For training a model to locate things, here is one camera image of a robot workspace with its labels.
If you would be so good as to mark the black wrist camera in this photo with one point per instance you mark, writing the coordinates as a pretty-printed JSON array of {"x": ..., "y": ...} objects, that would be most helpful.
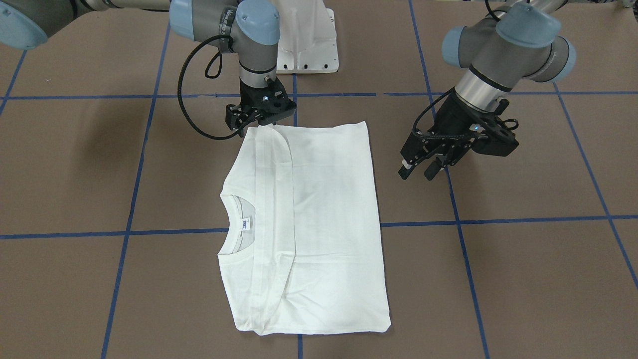
[
  {"x": 274, "y": 106},
  {"x": 495, "y": 137}
]

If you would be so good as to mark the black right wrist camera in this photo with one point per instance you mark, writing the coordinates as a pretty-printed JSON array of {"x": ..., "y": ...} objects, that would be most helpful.
[{"x": 274, "y": 106}]

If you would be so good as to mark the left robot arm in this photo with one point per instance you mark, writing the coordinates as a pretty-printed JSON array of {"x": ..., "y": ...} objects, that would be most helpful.
[{"x": 518, "y": 40}]

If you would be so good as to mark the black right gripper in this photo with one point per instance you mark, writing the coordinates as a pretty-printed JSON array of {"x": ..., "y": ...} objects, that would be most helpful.
[{"x": 247, "y": 95}]

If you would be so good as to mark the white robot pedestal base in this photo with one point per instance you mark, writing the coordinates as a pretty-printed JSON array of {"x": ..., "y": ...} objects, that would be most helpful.
[{"x": 308, "y": 42}]

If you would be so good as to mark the white long-sleeve printed shirt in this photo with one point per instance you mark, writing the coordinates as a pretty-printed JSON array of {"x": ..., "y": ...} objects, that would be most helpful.
[{"x": 303, "y": 251}]

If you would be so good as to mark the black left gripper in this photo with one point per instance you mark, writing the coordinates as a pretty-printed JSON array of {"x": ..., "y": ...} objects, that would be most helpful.
[{"x": 452, "y": 118}]

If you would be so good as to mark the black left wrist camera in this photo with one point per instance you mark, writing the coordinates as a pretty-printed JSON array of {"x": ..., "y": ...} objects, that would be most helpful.
[{"x": 495, "y": 137}]

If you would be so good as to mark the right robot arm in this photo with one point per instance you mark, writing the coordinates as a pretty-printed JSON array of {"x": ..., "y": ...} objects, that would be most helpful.
[{"x": 106, "y": 47}]

